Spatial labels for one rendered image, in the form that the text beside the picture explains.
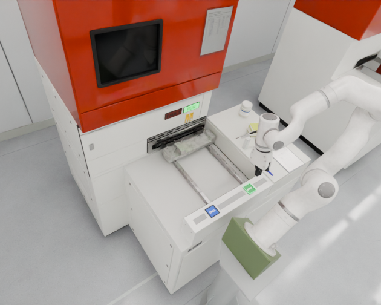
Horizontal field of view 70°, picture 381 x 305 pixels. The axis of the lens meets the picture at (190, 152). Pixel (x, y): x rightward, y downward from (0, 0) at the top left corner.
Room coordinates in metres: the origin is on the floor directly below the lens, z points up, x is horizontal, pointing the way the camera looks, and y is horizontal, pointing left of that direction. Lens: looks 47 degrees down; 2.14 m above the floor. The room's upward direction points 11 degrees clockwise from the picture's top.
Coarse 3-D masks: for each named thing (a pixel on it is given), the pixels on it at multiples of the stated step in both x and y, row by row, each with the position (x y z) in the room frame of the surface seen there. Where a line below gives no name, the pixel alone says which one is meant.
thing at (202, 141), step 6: (198, 138) 1.30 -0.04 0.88; (204, 138) 1.31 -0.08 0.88; (186, 144) 1.22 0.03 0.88; (192, 144) 1.23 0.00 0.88; (198, 144) 1.24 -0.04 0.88; (204, 144) 1.25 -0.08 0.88; (174, 150) 1.15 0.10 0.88; (186, 150) 1.17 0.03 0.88; (192, 150) 1.19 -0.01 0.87; (180, 156) 1.12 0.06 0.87; (168, 162) 1.07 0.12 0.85
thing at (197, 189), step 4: (176, 160) 1.10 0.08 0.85; (176, 164) 1.07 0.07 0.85; (180, 168) 1.04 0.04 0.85; (180, 172) 1.03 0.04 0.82; (184, 172) 1.02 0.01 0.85; (184, 176) 1.00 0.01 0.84; (188, 176) 0.99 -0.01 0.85; (188, 180) 0.97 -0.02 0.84; (192, 180) 0.97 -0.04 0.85; (192, 184) 0.94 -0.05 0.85; (196, 184) 0.95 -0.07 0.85; (196, 188) 0.92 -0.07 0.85; (200, 192) 0.90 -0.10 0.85; (200, 196) 0.88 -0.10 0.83; (204, 196) 0.88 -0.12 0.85; (204, 200) 0.86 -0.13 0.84; (208, 200) 0.85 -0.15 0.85
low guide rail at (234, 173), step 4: (208, 148) 1.27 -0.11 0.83; (212, 148) 1.26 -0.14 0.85; (212, 152) 1.23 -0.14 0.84; (216, 152) 1.23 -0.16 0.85; (216, 156) 1.21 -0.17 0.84; (220, 156) 1.20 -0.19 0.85; (220, 160) 1.18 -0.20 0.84; (224, 160) 1.17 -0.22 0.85; (224, 164) 1.15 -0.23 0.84; (228, 164) 1.15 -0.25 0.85; (228, 168) 1.12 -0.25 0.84; (232, 168) 1.12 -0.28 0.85; (232, 172) 1.09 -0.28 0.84; (236, 172) 1.09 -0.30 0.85; (236, 176) 1.06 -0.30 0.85; (240, 176) 1.07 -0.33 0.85; (240, 180) 1.04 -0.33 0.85
